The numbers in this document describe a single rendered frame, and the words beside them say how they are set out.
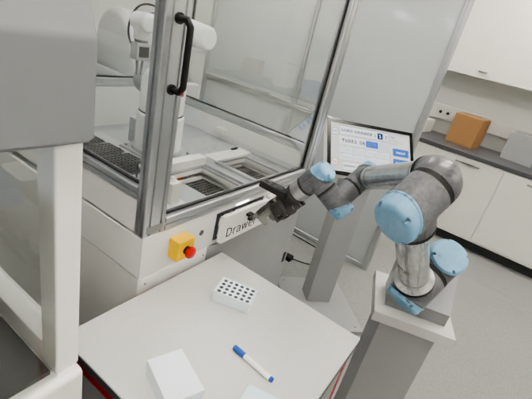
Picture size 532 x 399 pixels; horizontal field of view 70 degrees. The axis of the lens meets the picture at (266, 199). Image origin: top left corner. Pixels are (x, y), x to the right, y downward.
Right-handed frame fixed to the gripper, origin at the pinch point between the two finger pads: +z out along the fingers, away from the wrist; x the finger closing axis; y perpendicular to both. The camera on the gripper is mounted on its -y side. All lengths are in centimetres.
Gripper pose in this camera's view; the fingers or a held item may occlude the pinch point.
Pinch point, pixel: (256, 214)
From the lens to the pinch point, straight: 144.0
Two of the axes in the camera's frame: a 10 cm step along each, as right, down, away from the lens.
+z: -6.4, 4.9, 5.9
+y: 5.3, 8.4, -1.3
